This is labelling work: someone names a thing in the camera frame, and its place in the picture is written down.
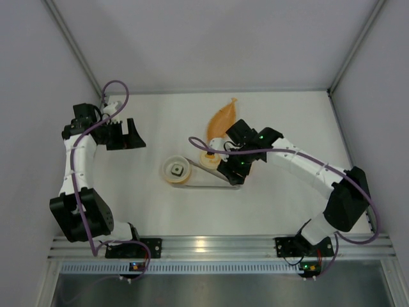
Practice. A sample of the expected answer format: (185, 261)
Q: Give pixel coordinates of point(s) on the orange boat-shaped dish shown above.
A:
(222, 120)

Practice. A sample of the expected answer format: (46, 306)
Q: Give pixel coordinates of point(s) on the aluminium frame post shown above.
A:
(62, 26)
(357, 43)

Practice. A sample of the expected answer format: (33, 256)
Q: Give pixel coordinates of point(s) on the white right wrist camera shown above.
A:
(216, 146)

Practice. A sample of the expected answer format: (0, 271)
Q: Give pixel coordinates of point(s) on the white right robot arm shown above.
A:
(346, 191)

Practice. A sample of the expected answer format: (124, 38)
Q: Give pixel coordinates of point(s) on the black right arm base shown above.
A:
(290, 247)

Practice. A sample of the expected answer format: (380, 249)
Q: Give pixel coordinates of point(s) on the cream lid orange smiley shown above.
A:
(209, 160)

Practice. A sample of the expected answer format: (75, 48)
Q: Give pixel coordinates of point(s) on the aluminium mounting rail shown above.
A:
(242, 247)

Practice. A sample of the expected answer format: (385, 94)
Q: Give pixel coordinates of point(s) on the grey slotted cable duct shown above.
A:
(131, 268)

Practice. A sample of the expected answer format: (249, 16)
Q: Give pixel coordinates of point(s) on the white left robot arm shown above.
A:
(79, 210)

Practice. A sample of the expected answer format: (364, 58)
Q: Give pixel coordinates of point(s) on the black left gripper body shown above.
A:
(116, 135)

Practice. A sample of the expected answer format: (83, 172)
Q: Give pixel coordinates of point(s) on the metal serving tongs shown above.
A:
(203, 178)

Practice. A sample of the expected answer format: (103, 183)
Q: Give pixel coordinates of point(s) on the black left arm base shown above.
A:
(131, 250)

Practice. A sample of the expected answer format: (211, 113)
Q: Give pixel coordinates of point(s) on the cream bowl orange base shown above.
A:
(166, 170)

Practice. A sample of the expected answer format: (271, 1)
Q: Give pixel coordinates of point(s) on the black white sushi piece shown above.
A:
(177, 170)

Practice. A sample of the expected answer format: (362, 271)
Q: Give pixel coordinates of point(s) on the right aluminium frame post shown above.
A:
(357, 43)

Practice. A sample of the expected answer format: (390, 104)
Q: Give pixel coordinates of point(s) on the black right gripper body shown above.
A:
(232, 169)

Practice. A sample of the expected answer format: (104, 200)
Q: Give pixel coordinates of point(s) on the left aluminium frame post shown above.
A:
(62, 26)

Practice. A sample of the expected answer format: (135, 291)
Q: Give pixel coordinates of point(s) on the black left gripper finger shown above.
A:
(134, 140)
(116, 137)

